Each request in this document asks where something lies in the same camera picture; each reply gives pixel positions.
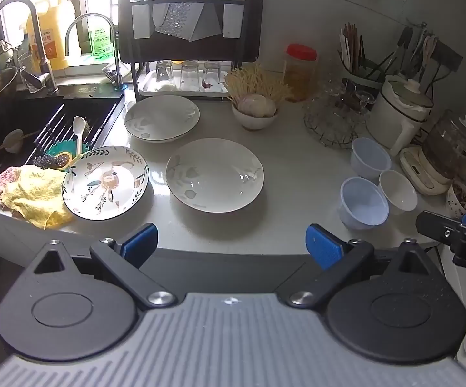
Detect wire cup stand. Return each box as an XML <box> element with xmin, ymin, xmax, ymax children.
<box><xmin>303</xmin><ymin>101</ymin><xmax>358</xmax><ymax>149</ymax></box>

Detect red lid jar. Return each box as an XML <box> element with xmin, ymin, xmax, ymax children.
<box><xmin>284</xmin><ymin>44</ymin><xmax>318</xmax><ymax>102</ymax></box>

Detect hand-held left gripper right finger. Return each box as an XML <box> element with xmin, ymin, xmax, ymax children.
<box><xmin>275</xmin><ymin>223</ymin><xmax>445</xmax><ymax>309</ymax></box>

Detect black sink drain rack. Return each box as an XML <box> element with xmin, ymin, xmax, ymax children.
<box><xmin>31</xmin><ymin>103</ymin><xmax>114</xmax><ymax>154</ymax></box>

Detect white leaf print plate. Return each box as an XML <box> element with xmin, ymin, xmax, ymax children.
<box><xmin>165</xmin><ymin>138</ymin><xmax>265</xmax><ymax>213</ymax></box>
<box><xmin>124</xmin><ymin>95</ymin><xmax>200</xmax><ymax>144</ymax></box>

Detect dark tall faucet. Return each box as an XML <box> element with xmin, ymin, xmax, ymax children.
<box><xmin>0</xmin><ymin>0</ymin><xmax>59</xmax><ymax>94</ymax></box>

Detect black dish rack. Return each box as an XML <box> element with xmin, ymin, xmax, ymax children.
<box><xmin>118</xmin><ymin>0</ymin><xmax>266</xmax><ymax>103</ymax></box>

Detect patterned bowl with grains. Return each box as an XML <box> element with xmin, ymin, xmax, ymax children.
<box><xmin>446</xmin><ymin>179</ymin><xmax>466</xmax><ymax>216</ymax></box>

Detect cluster of clear glass cups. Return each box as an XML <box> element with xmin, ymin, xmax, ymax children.
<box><xmin>309</xmin><ymin>76</ymin><xmax>374</xmax><ymax>122</ymax></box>

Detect white ceramic bowl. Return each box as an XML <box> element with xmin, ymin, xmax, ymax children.
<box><xmin>379</xmin><ymin>169</ymin><xmax>418</xmax><ymax>215</ymax></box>

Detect chrome faucet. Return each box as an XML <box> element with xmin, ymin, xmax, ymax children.
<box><xmin>64</xmin><ymin>13</ymin><xmax>124</xmax><ymax>89</ymax></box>

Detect yellow cloth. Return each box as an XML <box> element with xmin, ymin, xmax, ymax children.
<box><xmin>5</xmin><ymin>165</ymin><xmax>76</xmax><ymax>230</ymax></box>

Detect white utensil holder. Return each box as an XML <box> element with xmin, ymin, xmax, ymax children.
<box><xmin>131</xmin><ymin>2</ymin><xmax>155</xmax><ymax>39</ymax></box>
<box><xmin>222</xmin><ymin>2</ymin><xmax>246</xmax><ymax>39</ymax></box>

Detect yellow detergent bottle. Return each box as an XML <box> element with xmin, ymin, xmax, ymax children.
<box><xmin>25</xmin><ymin>0</ymin><xmax>74</xmax><ymax>71</ymax></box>

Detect white spoon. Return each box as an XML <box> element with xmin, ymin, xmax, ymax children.
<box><xmin>72</xmin><ymin>116</ymin><xmax>87</xmax><ymax>156</ymax></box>

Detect small grey bowl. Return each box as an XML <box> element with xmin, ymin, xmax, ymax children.
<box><xmin>0</xmin><ymin>129</ymin><xmax>25</xmax><ymax>154</ymax></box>

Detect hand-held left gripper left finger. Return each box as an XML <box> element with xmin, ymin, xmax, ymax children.
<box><xmin>21</xmin><ymin>223</ymin><xmax>178</xmax><ymax>309</ymax></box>

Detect pale mushroom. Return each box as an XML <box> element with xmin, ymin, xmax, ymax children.
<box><xmin>238</xmin><ymin>94</ymin><xmax>277</xmax><ymax>118</ymax></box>

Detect dark scouring pad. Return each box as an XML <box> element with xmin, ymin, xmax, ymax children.
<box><xmin>32</xmin><ymin>154</ymin><xmax>62</xmax><ymax>170</ymax></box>

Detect white drip tray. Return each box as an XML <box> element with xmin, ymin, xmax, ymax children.
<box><xmin>141</xmin><ymin>68</ymin><xmax>233</xmax><ymax>96</ymax></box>

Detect white electric cooking pot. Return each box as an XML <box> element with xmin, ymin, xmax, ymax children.
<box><xmin>366</xmin><ymin>74</ymin><xmax>435</xmax><ymax>158</ymax></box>

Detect green bottle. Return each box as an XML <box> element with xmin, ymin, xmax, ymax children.
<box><xmin>88</xmin><ymin>16</ymin><xmax>114</xmax><ymax>57</ymax></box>

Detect clear drinking glass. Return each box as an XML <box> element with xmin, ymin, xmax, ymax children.
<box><xmin>180</xmin><ymin>61</ymin><xmax>200</xmax><ymax>89</ymax></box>
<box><xmin>155</xmin><ymin>60</ymin><xmax>175</xmax><ymax>85</ymax></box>
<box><xmin>203</xmin><ymin>61</ymin><xmax>222</xmax><ymax>87</ymax></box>

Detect pink knitted dishcloth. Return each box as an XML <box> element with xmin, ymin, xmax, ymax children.
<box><xmin>0</xmin><ymin>166</ymin><xmax>28</xmax><ymax>210</ymax></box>

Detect bundle of chopsticks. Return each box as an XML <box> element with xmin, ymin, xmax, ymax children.
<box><xmin>340</xmin><ymin>22</ymin><xmax>364</xmax><ymax>73</ymax></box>

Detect patterned blade cleaver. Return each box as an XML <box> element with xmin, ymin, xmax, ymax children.
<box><xmin>152</xmin><ymin>0</ymin><xmax>217</xmax><ymax>43</ymax></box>

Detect translucent plastic bowl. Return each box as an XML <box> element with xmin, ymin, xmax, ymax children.
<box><xmin>351</xmin><ymin>137</ymin><xmax>392</xmax><ymax>181</ymax></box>
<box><xmin>340</xmin><ymin>177</ymin><xmax>389</xmax><ymax>230</ymax></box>

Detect green white chopstick holder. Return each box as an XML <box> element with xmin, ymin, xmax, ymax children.
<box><xmin>340</xmin><ymin>54</ymin><xmax>391</xmax><ymax>89</ymax></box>

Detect glass health kettle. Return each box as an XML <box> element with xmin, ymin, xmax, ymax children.
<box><xmin>398</xmin><ymin>107</ymin><xmax>466</xmax><ymax>196</ymax></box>

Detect black power strip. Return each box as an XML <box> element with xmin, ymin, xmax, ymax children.
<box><xmin>426</xmin><ymin>34</ymin><xmax>463</xmax><ymax>67</ymax></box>

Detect hanging kitchen utensils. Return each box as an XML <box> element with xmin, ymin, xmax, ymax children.
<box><xmin>392</xmin><ymin>22</ymin><xmax>439</xmax><ymax>73</ymax></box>

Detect dark brown cutting board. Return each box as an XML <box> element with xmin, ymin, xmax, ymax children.
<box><xmin>119</xmin><ymin>0</ymin><xmax>266</xmax><ymax>64</ymax></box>

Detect floral print plate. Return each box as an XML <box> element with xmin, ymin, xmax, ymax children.
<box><xmin>61</xmin><ymin>145</ymin><xmax>150</xmax><ymax>222</ymax></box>

